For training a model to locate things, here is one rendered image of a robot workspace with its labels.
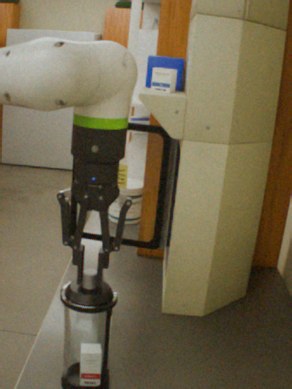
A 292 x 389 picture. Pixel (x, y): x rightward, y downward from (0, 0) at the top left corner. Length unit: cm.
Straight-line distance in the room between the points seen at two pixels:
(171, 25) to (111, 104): 77
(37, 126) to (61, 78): 564
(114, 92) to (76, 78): 10
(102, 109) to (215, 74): 44
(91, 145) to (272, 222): 98
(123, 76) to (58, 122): 548
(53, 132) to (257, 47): 520
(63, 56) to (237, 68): 57
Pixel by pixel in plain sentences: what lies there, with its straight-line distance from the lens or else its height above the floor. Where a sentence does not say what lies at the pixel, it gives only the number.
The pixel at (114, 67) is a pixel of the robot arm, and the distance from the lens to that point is 74.
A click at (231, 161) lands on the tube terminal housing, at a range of 118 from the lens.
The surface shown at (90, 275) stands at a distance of 88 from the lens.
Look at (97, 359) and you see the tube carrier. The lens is 95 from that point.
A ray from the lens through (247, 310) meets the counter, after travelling 139.
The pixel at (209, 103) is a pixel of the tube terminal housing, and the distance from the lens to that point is 114.
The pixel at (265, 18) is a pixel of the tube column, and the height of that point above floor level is 173.
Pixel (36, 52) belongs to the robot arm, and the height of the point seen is 160.
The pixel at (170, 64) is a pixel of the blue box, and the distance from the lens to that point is 133.
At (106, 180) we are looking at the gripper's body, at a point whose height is 140.
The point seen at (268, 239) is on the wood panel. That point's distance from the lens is 165.
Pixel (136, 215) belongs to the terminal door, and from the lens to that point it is 154.
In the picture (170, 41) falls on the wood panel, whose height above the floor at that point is 165.
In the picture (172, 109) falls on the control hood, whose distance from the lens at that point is 114.
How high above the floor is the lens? 161
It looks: 17 degrees down
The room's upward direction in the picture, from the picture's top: 6 degrees clockwise
